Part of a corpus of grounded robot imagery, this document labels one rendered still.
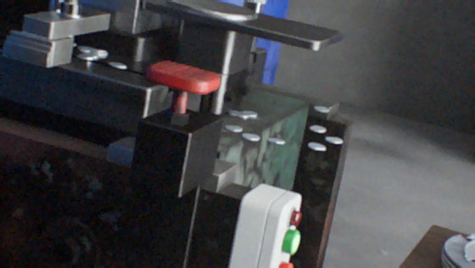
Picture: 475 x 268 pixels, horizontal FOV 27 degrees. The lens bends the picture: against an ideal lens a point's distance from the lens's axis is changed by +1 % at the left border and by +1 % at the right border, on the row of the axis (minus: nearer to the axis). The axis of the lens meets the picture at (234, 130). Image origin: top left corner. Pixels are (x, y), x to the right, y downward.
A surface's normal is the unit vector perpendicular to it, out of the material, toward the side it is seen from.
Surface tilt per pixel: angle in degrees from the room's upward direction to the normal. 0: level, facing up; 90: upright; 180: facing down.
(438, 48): 90
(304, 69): 90
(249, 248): 90
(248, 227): 90
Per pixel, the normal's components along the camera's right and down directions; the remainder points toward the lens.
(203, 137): 0.92, 0.25
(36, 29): -0.34, 0.18
